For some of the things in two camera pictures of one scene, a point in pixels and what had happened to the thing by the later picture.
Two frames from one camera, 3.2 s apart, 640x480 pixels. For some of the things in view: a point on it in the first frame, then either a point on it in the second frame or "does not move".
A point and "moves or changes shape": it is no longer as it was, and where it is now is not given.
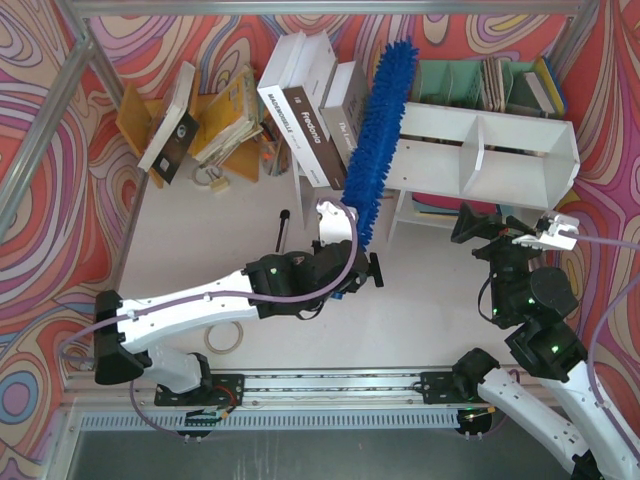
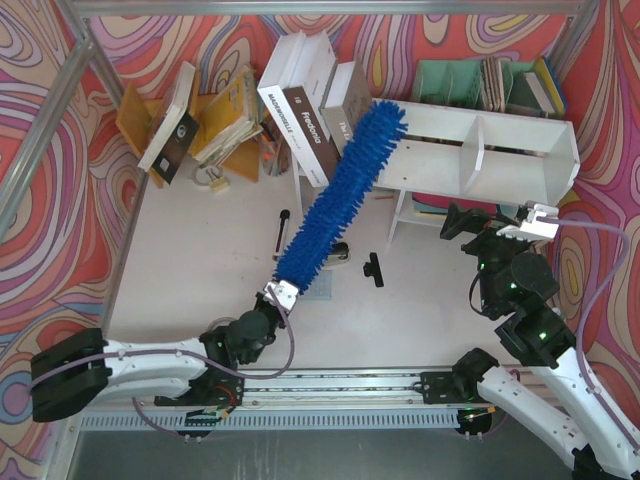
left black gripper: (364, 267) to (267, 307)
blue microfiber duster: (373, 150) moves or changes shape
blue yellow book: (554, 88) does not move
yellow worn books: (231, 119) does not move
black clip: (374, 269) does not move
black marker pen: (284, 219) does not move
